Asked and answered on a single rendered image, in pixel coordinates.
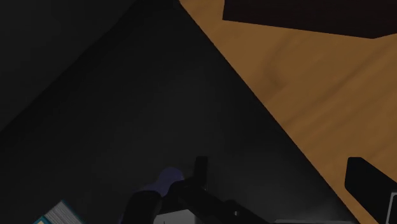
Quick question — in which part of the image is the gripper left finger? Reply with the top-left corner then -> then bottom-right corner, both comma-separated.
168,156 -> 271,224

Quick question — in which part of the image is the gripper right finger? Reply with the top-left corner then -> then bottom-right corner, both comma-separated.
344,156 -> 397,224

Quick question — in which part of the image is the purple rounded object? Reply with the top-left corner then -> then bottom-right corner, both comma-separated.
119,167 -> 186,224

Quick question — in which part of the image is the white box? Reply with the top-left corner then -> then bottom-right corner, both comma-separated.
153,209 -> 199,224

